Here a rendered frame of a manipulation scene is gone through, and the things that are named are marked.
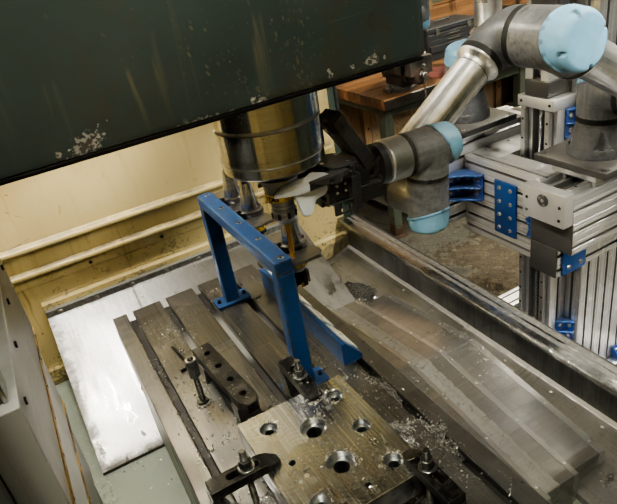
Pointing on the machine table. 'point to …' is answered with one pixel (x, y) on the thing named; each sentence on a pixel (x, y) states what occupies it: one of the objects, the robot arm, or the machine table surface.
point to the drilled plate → (287, 447)
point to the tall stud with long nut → (195, 378)
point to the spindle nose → (271, 140)
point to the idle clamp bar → (223, 373)
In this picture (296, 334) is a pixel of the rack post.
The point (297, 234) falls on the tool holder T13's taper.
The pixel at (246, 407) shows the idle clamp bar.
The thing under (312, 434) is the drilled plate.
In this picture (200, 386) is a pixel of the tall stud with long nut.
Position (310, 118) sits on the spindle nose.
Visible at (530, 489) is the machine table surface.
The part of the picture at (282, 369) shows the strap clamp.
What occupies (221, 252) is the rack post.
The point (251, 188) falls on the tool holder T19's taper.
